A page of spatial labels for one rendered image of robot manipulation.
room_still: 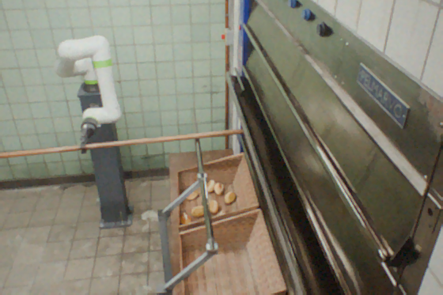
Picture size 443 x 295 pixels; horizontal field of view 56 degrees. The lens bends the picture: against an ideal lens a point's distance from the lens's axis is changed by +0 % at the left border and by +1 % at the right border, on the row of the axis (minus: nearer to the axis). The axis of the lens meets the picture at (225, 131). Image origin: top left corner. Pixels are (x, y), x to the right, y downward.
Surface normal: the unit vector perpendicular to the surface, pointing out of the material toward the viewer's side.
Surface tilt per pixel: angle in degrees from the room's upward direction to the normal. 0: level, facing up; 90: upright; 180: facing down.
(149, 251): 0
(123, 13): 90
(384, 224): 70
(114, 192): 90
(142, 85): 90
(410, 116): 90
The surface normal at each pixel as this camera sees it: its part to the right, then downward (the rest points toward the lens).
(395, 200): -0.93, -0.23
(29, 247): 0.00, -0.86
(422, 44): -0.99, 0.07
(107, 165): 0.14, 0.51
